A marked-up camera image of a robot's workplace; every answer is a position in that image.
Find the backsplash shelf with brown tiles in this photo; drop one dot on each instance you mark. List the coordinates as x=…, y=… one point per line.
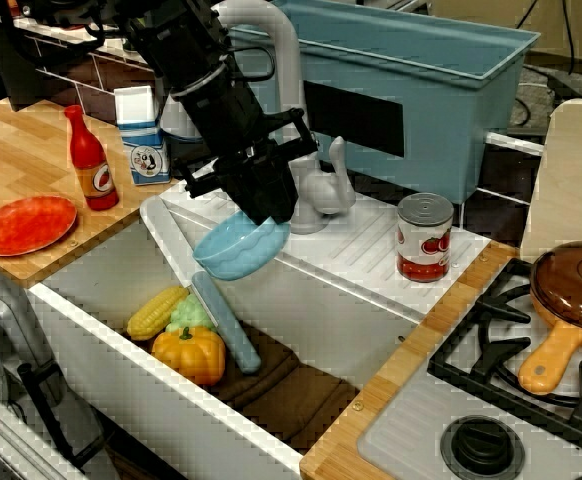
x=96, y=65

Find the red hot sauce bottle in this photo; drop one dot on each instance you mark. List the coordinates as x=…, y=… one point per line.
x=93, y=175

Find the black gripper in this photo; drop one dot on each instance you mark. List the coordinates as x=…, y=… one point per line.
x=231, y=125

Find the white plastic pipe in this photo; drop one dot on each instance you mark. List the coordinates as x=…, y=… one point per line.
x=516, y=142

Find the brown cloth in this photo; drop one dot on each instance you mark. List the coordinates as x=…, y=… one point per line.
x=296, y=400

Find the tomato can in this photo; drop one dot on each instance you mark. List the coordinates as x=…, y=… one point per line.
x=423, y=245

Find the light blue plastic bowl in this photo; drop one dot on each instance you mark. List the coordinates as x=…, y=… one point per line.
x=236, y=255

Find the light wooden board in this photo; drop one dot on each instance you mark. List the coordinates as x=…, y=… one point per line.
x=571, y=175

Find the yellow toy bell pepper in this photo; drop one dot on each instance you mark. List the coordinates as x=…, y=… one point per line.
x=191, y=355

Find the black clamp lever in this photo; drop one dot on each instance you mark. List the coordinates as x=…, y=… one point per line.
x=56, y=410

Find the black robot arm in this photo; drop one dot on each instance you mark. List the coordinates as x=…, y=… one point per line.
x=171, y=35

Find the black stove grate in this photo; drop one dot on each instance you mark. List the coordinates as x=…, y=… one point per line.
x=476, y=370

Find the teal plastic bin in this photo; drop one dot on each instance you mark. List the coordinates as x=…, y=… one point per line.
x=421, y=100

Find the black stove knob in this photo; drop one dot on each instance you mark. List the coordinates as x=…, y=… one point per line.
x=481, y=445

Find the toy milk carton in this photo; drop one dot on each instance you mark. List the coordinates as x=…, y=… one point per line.
x=143, y=160

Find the white toy sink basin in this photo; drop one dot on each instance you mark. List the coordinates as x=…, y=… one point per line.
x=321, y=310

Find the grey toy faucet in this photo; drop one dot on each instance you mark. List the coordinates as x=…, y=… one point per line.
x=316, y=195

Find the yellow toy corn cob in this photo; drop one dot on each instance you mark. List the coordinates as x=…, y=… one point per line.
x=153, y=315

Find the pale green toy vegetable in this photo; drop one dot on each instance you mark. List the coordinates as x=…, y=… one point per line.
x=188, y=315

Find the orange round plate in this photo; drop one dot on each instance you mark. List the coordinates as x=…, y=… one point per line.
x=26, y=225

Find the white toy stove top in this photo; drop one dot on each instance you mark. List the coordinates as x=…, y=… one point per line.
x=421, y=415

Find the brown transparent pan lid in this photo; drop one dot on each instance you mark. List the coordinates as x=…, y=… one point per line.
x=566, y=280

